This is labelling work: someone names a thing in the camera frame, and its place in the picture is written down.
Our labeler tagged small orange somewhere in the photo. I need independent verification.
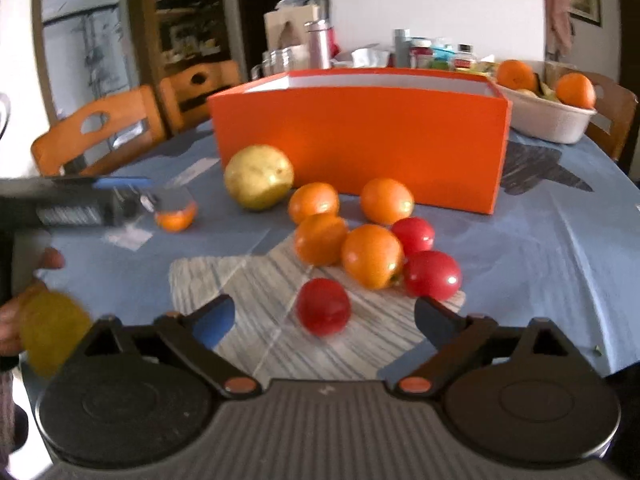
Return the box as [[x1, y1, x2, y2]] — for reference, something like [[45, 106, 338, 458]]
[[154, 202, 198, 233]]

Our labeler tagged red tomato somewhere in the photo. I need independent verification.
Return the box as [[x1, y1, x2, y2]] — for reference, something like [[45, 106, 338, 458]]
[[295, 278, 352, 337], [390, 217, 435, 258], [402, 250, 462, 301]]

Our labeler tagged red tomato front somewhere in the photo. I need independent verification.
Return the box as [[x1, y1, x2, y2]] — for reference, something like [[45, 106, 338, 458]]
[[295, 278, 352, 337]]

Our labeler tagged large orange front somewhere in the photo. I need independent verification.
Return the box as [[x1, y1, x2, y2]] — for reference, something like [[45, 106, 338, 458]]
[[341, 224, 404, 290]]

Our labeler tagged person left hand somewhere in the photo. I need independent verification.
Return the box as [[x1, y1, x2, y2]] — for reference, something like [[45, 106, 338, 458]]
[[0, 247, 65, 358]]

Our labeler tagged near wooden chair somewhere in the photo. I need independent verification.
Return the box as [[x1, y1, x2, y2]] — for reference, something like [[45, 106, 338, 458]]
[[30, 86, 168, 177]]

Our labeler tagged wooden chair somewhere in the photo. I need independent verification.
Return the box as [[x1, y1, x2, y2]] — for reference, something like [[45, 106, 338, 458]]
[[30, 86, 168, 177], [584, 72, 638, 162], [158, 60, 241, 134]]

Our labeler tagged far wooden chair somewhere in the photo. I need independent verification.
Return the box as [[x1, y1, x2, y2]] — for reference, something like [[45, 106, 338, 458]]
[[158, 60, 241, 134]]

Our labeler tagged red tomato back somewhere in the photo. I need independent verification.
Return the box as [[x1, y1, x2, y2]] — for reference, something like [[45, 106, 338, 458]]
[[390, 217, 435, 258]]

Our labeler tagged blue shark print tablecloth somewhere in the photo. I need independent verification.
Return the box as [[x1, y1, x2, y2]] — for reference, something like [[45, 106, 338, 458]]
[[44, 130, 639, 382]]

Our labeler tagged dark wooden cabinet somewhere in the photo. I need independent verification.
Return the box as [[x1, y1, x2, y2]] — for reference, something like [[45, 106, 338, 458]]
[[126, 0, 232, 86]]

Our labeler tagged orange cardboard box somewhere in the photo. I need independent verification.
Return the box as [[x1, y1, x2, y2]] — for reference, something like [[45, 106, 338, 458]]
[[207, 68, 511, 214]]

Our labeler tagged white fruit bowl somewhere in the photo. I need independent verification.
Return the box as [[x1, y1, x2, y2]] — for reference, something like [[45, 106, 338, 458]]
[[497, 84, 596, 144]]

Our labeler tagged clear glass mug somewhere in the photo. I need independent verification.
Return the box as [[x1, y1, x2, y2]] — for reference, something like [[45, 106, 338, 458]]
[[250, 46, 299, 80]]

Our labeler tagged right side wooden chair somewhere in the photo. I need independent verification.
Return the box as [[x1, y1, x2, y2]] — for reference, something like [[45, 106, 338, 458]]
[[584, 72, 638, 162]]

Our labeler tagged pink steel thermos bottle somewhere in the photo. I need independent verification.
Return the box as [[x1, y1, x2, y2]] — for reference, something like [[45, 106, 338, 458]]
[[305, 18, 331, 70]]

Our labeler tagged red label jar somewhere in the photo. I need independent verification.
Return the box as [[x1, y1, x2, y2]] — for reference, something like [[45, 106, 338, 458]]
[[409, 38, 434, 70]]

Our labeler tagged grey tall bottle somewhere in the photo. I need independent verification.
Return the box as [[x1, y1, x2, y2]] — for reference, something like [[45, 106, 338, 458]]
[[394, 28, 411, 68]]

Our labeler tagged tissue pack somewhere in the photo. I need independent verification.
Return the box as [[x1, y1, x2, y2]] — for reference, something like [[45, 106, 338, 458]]
[[331, 46, 392, 68]]

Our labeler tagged pink hanging cloth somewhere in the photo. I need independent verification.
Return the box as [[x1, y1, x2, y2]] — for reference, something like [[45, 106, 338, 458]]
[[544, 0, 573, 61]]

